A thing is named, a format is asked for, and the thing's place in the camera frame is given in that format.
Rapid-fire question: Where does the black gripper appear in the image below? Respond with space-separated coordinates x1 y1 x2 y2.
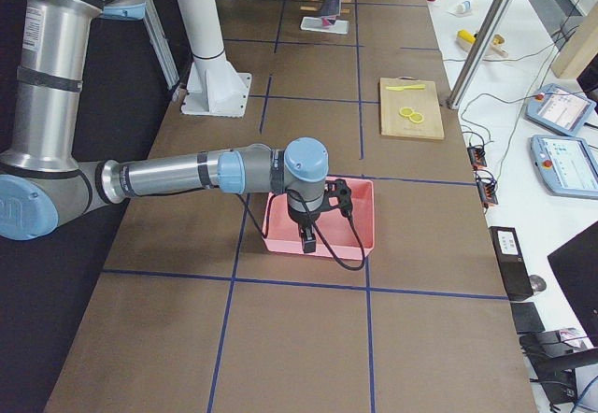
286 178 351 253

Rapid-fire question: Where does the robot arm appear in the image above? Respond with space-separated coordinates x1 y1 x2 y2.
1 0 352 253

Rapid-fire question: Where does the right wooden rack rod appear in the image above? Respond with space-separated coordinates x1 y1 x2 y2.
300 6 350 15

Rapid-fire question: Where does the white rectangular tray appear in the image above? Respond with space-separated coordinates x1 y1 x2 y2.
300 16 349 35

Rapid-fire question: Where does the pink plastic bin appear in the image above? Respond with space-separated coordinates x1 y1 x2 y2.
263 178 375 261

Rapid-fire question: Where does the rear lemon slice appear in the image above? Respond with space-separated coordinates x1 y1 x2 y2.
399 107 414 119

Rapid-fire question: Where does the lemon slice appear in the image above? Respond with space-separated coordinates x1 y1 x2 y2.
408 112 424 124
399 107 414 119

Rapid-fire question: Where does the front lemon slice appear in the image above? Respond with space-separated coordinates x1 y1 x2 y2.
408 112 424 124

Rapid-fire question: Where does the bamboo cutting board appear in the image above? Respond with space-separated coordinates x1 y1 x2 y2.
379 78 445 141

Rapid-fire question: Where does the white bottle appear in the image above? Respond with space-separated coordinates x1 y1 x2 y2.
448 0 476 17

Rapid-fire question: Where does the yellow plastic knife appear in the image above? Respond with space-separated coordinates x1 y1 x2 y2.
385 84 426 92

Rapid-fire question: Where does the far black orange connector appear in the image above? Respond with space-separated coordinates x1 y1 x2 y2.
467 145 487 170

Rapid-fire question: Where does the black orange connector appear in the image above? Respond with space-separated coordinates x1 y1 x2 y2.
474 168 498 208
467 145 487 170

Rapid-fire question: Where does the yellow toy on wood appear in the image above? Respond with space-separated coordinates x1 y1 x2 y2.
456 29 509 59

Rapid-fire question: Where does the near black orange connector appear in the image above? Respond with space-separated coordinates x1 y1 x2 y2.
474 168 498 208

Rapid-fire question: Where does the black box with label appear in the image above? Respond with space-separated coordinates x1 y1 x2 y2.
489 226 534 302

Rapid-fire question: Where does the near teach pendant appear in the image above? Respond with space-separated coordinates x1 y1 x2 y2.
530 135 597 199

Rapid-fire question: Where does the teach pendant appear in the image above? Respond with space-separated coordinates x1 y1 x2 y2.
525 83 596 136
530 135 597 199

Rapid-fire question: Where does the far teach pendant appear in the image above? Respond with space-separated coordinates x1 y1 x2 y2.
525 83 596 136

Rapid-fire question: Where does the black monitor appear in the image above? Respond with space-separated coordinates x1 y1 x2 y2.
548 231 597 346

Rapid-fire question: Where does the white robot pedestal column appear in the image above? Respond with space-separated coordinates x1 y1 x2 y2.
177 0 226 61

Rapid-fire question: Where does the aluminium frame post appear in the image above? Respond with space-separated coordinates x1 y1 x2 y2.
447 0 512 110

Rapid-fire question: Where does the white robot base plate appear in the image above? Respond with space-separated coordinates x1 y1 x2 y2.
181 62 252 118

